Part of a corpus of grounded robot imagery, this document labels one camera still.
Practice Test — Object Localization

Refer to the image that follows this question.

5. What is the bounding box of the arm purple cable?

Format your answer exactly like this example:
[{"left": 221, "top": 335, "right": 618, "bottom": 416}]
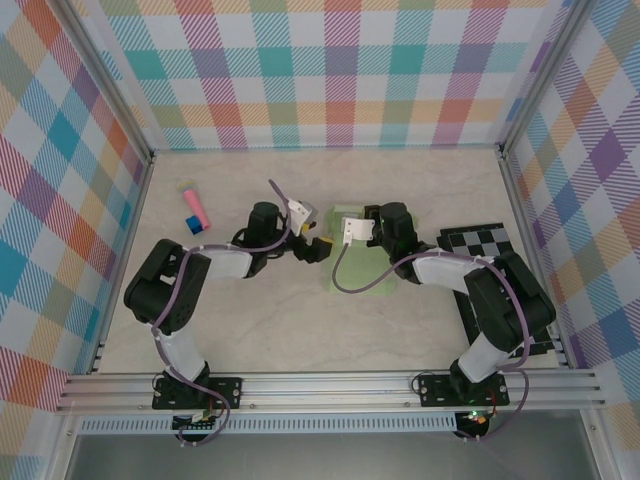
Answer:
[
  {"left": 332, "top": 239, "right": 531, "bottom": 444},
  {"left": 152, "top": 178, "right": 296, "bottom": 447}
]

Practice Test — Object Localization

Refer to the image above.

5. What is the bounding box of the slotted white cable duct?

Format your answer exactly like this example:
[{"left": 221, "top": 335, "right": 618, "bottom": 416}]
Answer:
[{"left": 79, "top": 417, "right": 459, "bottom": 435}]

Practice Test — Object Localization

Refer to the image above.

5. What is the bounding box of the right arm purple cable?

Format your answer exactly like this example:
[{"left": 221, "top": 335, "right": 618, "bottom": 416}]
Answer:
[{"left": 332, "top": 239, "right": 531, "bottom": 444}]

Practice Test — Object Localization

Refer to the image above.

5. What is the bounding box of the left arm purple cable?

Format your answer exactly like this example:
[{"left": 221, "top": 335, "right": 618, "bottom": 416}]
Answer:
[{"left": 152, "top": 178, "right": 296, "bottom": 447}]

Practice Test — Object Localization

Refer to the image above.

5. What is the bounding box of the aluminium side rail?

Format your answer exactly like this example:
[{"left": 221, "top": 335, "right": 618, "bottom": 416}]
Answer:
[
  {"left": 497, "top": 144, "right": 571, "bottom": 369},
  {"left": 87, "top": 152, "right": 156, "bottom": 374}
]

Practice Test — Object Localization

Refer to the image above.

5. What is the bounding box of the pink toy microphone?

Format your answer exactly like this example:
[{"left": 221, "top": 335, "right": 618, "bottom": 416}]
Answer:
[{"left": 175, "top": 179, "right": 211, "bottom": 229}]

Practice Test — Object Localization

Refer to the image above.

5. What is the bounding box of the aluminium cross rail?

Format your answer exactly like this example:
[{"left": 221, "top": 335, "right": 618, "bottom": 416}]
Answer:
[{"left": 54, "top": 369, "right": 609, "bottom": 414}]

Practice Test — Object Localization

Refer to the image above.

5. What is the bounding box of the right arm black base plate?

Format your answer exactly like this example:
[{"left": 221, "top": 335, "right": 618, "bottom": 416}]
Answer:
[{"left": 417, "top": 373, "right": 511, "bottom": 407}]

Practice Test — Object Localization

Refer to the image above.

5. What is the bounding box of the small electronics board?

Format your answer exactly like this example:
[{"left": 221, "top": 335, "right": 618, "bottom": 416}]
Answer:
[
  {"left": 457, "top": 409, "right": 494, "bottom": 431},
  {"left": 172, "top": 409, "right": 224, "bottom": 434}
]

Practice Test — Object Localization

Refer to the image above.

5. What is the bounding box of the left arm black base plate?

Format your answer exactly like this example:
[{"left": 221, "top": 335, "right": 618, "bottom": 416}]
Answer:
[{"left": 152, "top": 375, "right": 244, "bottom": 411}]

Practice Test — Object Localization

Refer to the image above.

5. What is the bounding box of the black grey checkerboard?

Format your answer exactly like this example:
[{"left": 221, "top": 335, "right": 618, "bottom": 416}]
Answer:
[{"left": 437, "top": 223, "right": 557, "bottom": 357}]

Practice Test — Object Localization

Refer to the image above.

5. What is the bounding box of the aluminium frame post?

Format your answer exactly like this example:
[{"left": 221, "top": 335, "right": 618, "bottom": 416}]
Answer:
[
  {"left": 494, "top": 0, "right": 594, "bottom": 156},
  {"left": 49, "top": 0, "right": 154, "bottom": 166}
]

